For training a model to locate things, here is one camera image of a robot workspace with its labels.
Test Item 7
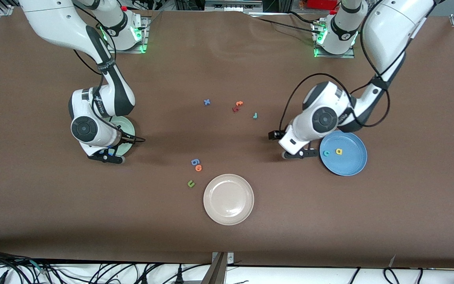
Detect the light green plate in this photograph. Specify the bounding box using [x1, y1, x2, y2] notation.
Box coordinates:
[109, 116, 136, 157]

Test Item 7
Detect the beige plate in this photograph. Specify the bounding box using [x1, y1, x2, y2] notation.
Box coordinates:
[203, 174, 255, 226]

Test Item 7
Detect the grey equipment box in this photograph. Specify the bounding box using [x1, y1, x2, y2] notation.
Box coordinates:
[205, 0, 265, 12]

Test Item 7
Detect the brown table cover sheet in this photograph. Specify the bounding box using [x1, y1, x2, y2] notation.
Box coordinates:
[0, 7, 454, 269]

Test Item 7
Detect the aluminium profile beam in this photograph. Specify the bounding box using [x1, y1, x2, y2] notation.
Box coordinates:
[201, 252, 229, 284]

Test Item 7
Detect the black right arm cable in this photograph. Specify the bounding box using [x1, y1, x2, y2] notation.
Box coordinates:
[73, 0, 146, 143]

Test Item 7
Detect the blue plate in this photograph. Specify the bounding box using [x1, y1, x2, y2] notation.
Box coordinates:
[319, 130, 368, 176]

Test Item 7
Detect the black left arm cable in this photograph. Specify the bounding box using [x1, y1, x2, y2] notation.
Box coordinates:
[279, 0, 391, 134]

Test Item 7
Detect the red box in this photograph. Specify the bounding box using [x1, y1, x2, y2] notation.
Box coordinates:
[307, 0, 340, 10]

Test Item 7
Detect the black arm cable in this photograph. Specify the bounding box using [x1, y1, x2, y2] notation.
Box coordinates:
[279, 0, 391, 134]
[73, 0, 146, 143]

